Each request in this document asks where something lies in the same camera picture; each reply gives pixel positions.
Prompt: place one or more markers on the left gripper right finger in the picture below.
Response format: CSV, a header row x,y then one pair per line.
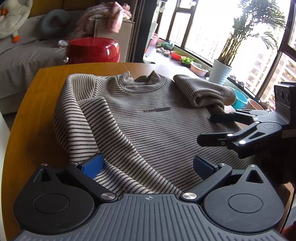
x,y
213,176

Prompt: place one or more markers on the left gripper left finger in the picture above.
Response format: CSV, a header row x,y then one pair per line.
x,y
85,173

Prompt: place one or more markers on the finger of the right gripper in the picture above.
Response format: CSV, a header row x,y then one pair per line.
x,y
233,116
222,138

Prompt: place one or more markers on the striped knit sweater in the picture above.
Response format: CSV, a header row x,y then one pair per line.
x,y
145,127

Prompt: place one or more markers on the pink clothes pile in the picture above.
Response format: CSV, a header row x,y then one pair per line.
x,y
113,12

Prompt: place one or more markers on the blue plastic basin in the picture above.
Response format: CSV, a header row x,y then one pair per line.
x,y
240,101

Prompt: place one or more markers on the white plant pot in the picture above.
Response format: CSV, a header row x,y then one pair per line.
x,y
219,73

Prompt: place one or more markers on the pink basin with contents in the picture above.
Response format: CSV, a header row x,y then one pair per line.
x,y
199,70

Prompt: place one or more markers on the green leafy plant tray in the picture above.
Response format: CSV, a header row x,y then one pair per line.
x,y
186,61

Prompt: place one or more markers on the red plastic basin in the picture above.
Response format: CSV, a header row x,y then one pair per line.
x,y
176,56

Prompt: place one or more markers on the potted bamboo palm plant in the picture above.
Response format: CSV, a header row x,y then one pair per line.
x,y
258,20

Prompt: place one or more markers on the red round stool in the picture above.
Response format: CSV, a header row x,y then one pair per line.
x,y
92,50

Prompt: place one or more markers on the grey covered sofa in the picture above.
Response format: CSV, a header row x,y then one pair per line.
x,y
21,61

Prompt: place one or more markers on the dark curtain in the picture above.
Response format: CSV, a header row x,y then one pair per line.
x,y
142,14

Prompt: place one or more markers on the white goose plush toy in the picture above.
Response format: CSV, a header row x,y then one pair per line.
x,y
13,15

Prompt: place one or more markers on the grey ring cushion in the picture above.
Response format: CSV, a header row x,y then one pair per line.
x,y
54,23

